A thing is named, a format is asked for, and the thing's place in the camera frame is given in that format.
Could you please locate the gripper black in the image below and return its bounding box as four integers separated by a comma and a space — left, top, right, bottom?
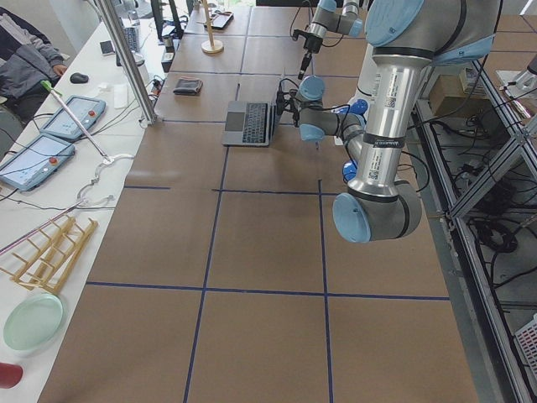
297, 34, 323, 80

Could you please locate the grey laptop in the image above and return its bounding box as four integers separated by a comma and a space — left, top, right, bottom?
221, 66, 287, 148

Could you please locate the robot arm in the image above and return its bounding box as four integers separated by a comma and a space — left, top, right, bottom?
293, 1, 503, 243
292, 0, 363, 80

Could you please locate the wooden mug tree stand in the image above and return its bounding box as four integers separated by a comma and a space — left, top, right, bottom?
201, 0, 224, 55

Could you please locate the grey and pink folded cloth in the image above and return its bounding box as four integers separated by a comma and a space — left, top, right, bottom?
173, 76, 203, 96

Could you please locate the cardboard box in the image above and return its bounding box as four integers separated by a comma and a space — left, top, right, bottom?
429, 75, 479, 118

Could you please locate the black keyboard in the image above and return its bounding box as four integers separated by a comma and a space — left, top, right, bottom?
123, 26, 139, 52

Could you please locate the smartphone on table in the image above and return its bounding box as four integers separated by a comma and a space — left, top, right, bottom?
100, 40, 115, 56

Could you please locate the far teach pendant tablet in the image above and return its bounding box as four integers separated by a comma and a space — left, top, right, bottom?
40, 94, 107, 142

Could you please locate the teach pendant tablet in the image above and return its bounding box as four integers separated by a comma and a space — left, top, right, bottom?
1, 134, 76, 191
40, 94, 107, 142

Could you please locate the black computer mouse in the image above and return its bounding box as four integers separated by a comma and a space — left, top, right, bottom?
70, 72, 89, 84

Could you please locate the metal rod with green tip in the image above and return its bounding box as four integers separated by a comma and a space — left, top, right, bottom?
40, 81, 115, 165

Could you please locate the person in grey jacket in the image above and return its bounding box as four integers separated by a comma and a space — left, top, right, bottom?
1, 8, 67, 123

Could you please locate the near teach pendant tablet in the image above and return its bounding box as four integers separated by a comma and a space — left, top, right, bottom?
1, 134, 76, 191

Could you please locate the wooden dish rack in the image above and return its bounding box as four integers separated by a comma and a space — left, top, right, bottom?
1, 215, 98, 295

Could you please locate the white plastic basket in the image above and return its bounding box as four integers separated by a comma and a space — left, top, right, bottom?
515, 314, 537, 377

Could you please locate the green plate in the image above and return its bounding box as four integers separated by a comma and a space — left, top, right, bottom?
3, 293, 64, 352

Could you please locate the red cup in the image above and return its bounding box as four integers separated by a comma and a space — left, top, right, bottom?
0, 362, 23, 389

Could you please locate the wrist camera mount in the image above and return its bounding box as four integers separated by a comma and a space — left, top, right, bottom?
275, 78, 300, 127
291, 29, 310, 41

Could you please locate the aluminium frame post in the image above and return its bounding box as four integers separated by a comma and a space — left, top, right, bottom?
96, 0, 157, 125

